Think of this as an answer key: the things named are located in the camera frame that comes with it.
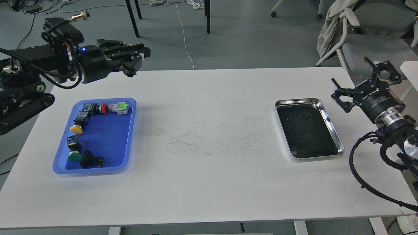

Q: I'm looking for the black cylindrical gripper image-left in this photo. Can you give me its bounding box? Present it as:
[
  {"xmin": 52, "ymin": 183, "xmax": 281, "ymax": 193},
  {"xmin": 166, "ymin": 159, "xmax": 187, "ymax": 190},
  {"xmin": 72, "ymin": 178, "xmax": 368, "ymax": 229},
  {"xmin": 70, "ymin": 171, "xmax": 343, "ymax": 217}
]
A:
[{"xmin": 78, "ymin": 39, "xmax": 151, "ymax": 84}]

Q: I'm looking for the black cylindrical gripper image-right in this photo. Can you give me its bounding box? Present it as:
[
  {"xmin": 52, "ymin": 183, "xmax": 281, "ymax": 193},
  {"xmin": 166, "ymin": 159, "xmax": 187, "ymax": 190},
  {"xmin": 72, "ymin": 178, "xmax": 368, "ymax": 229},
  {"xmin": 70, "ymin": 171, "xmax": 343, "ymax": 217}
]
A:
[{"xmin": 331, "ymin": 57, "xmax": 406, "ymax": 124}]

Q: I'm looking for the silver metal tray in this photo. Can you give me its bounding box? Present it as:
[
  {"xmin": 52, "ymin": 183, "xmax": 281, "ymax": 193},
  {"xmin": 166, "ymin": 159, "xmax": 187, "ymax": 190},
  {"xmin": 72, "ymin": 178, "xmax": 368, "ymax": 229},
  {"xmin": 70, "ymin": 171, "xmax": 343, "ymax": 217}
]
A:
[{"xmin": 275, "ymin": 98, "xmax": 345, "ymax": 162}]

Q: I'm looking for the blue plastic tray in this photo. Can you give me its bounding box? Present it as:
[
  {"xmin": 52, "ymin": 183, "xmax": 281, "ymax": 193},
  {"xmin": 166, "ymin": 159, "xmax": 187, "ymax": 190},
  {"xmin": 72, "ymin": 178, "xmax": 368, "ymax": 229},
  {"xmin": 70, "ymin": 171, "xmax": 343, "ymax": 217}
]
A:
[{"xmin": 53, "ymin": 98, "xmax": 137, "ymax": 174}]

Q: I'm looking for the black table leg left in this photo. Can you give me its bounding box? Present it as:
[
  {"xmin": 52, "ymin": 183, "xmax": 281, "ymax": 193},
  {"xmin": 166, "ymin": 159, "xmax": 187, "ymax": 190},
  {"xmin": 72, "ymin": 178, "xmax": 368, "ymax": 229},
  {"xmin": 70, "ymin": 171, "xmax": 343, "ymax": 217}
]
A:
[{"xmin": 125, "ymin": 0, "xmax": 142, "ymax": 38}]

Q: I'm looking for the black table leg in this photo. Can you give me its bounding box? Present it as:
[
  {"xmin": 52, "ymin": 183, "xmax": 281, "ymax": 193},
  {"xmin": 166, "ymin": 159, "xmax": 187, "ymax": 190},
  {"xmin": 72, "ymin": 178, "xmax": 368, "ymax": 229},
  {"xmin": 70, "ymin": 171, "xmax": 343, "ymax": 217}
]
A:
[
  {"xmin": 203, "ymin": 0, "xmax": 211, "ymax": 34},
  {"xmin": 125, "ymin": 0, "xmax": 142, "ymax": 38}
]

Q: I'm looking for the grey office chair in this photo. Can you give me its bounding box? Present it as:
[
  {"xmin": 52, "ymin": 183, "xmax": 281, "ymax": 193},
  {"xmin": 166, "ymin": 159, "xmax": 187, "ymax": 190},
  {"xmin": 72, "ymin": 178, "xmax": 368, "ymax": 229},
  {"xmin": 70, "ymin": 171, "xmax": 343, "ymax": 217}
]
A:
[{"xmin": 316, "ymin": 0, "xmax": 417, "ymax": 76}]

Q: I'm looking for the beige jacket on chair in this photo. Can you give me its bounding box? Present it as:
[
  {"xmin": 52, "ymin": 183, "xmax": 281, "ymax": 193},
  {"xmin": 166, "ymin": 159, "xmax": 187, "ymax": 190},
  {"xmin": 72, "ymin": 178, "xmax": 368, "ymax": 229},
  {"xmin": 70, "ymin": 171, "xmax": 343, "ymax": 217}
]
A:
[{"xmin": 317, "ymin": 0, "xmax": 358, "ymax": 58}]

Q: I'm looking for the black table leg right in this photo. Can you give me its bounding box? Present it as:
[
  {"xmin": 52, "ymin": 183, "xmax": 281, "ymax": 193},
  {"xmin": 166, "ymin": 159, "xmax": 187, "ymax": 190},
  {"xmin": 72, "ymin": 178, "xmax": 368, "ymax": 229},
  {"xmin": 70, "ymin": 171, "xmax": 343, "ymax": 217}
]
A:
[{"xmin": 203, "ymin": 0, "xmax": 211, "ymax": 34}]

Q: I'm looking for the grey green connector switch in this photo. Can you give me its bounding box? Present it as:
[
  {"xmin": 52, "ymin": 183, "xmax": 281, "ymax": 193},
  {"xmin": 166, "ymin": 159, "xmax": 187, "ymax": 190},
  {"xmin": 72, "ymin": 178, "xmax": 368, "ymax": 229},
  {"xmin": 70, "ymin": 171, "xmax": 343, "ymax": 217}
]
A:
[{"xmin": 108, "ymin": 102, "xmax": 130, "ymax": 116}]

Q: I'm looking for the red push button switch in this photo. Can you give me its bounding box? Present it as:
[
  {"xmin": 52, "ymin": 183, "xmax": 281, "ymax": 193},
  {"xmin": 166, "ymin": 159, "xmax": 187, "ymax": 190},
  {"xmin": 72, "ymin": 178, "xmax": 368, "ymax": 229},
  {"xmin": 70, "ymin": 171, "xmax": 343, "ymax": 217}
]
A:
[{"xmin": 82, "ymin": 103, "xmax": 109, "ymax": 116}]

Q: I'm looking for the white cable on floor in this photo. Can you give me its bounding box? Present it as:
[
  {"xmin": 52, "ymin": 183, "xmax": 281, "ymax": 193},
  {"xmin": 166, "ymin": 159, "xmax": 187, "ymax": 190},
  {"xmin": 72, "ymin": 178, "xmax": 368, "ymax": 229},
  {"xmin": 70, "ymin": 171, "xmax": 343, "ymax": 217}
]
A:
[{"xmin": 150, "ymin": 0, "xmax": 204, "ymax": 70}]

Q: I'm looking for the yellow push button switch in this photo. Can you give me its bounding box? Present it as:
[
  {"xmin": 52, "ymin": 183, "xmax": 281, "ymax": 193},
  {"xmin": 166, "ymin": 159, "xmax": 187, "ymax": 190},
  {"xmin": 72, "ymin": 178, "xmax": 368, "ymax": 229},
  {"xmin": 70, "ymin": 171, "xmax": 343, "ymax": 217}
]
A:
[{"xmin": 69, "ymin": 111, "xmax": 90, "ymax": 135}]

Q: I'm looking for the black cable on floor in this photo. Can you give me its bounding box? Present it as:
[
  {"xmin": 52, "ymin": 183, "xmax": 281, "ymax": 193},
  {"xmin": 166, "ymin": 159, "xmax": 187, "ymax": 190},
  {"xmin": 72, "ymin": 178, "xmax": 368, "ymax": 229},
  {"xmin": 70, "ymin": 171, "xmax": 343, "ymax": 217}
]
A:
[{"xmin": 16, "ymin": 10, "xmax": 36, "ymax": 49}]

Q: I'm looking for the green push button switch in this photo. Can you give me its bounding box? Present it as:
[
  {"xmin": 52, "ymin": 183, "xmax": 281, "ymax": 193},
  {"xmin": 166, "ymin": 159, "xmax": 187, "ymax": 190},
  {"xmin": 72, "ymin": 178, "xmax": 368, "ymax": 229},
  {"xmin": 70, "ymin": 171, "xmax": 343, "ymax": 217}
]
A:
[{"xmin": 67, "ymin": 135, "xmax": 82, "ymax": 162}]

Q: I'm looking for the black square switch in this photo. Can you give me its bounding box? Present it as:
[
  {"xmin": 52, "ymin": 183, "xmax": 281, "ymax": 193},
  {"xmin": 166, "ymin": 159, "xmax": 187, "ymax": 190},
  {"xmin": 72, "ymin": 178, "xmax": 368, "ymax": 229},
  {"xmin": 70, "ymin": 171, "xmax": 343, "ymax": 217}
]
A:
[{"xmin": 79, "ymin": 149, "xmax": 105, "ymax": 169}]

